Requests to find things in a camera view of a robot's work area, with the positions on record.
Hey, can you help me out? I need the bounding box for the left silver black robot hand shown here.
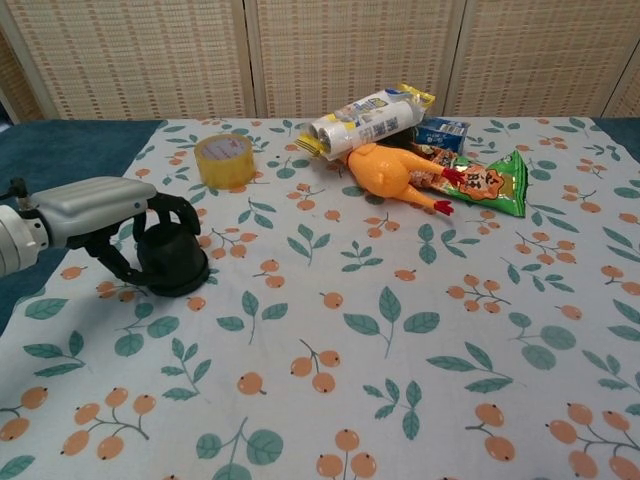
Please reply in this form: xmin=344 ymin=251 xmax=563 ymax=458
xmin=29 ymin=175 xmax=204 ymax=285

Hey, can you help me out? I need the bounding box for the black dome-shaped cap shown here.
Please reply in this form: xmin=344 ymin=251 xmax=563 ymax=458
xmin=135 ymin=223 xmax=210 ymax=298

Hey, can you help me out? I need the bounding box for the yellow packing tape roll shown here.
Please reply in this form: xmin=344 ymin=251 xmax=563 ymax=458
xmin=193 ymin=133 xmax=256 ymax=190

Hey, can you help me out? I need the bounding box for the floral print tablecloth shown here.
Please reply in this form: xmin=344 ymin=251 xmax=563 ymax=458
xmin=0 ymin=116 xmax=640 ymax=480

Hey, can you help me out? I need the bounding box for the white yellow snack bag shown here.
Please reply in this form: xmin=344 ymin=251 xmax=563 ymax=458
xmin=294 ymin=83 xmax=437 ymax=162

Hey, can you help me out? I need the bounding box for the orange rubber chicken toy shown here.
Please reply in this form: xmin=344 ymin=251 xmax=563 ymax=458
xmin=345 ymin=141 xmax=467 ymax=217

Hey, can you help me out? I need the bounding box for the bamboo folding screen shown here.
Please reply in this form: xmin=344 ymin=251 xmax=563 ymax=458
xmin=0 ymin=0 xmax=640 ymax=124

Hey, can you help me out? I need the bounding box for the orange snack bag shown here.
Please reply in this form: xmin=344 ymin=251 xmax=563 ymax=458
xmin=408 ymin=141 xmax=466 ymax=191

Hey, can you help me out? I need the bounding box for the blue small carton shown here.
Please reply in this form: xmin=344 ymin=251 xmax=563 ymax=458
xmin=413 ymin=116 xmax=471 ymax=153

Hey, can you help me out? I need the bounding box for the green snack bag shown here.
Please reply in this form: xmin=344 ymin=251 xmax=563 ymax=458
xmin=439 ymin=149 xmax=530 ymax=218

